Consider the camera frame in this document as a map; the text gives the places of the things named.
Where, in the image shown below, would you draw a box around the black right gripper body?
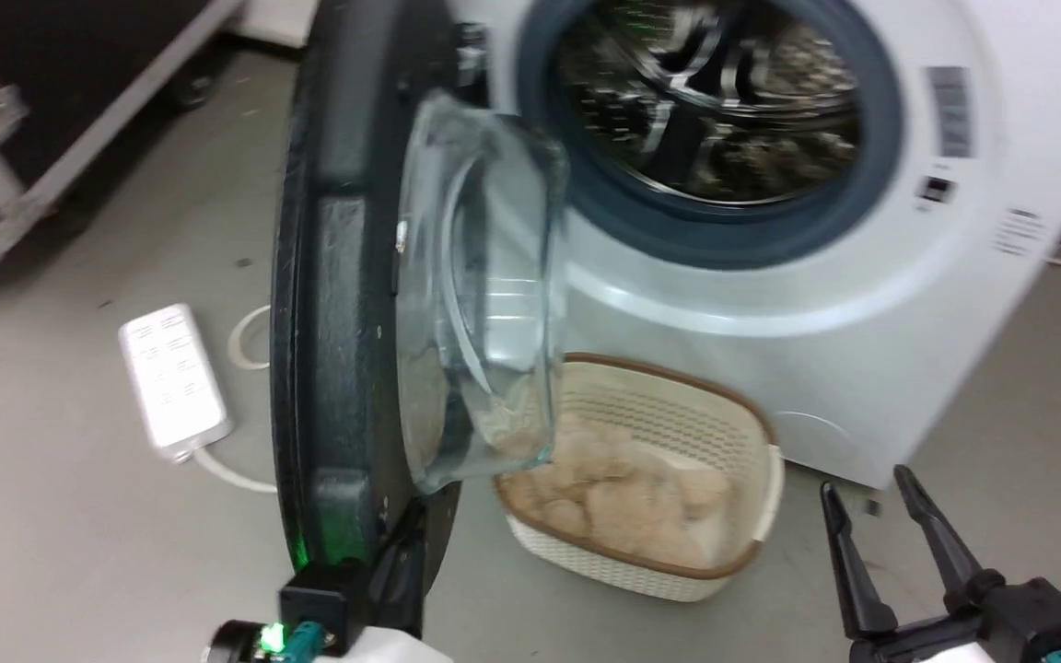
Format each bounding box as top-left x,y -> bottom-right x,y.
847,573 -> 1061,663

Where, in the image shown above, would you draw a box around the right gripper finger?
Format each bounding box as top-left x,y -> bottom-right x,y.
819,480 -> 900,642
892,464 -> 1007,616

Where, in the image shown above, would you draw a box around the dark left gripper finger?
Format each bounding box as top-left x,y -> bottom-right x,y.
368,499 -> 428,640

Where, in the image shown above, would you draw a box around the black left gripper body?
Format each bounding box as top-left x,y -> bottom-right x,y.
259,558 -> 380,663

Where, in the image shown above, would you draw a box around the black washer door glass bowl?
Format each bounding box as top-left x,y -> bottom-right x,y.
269,0 -> 572,598

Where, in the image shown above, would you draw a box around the white front-load washing machine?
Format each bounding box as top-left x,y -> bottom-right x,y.
443,0 -> 1061,490

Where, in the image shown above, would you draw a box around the grey rubber door gasket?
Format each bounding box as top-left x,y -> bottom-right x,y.
516,0 -> 905,272

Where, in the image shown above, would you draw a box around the beige fluffy garment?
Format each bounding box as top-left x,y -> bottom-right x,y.
503,412 -> 736,570

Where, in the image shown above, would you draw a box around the cream laundry basket brown rim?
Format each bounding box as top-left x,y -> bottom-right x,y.
492,352 -> 786,604

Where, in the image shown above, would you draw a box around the white power strip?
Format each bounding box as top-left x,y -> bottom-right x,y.
118,303 -> 235,464

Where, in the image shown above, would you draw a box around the grey label sticker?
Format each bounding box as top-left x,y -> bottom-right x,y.
927,65 -> 975,159

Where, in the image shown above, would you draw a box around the steel washer drum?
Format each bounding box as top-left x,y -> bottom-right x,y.
556,0 -> 863,205

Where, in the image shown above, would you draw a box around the black caster wheel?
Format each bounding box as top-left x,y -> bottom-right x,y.
168,66 -> 220,115

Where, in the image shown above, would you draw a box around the black flight case aluminium edges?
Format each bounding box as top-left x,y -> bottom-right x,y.
0,0 -> 246,309

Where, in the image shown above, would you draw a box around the white power strip cable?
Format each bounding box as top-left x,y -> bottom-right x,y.
188,304 -> 279,495

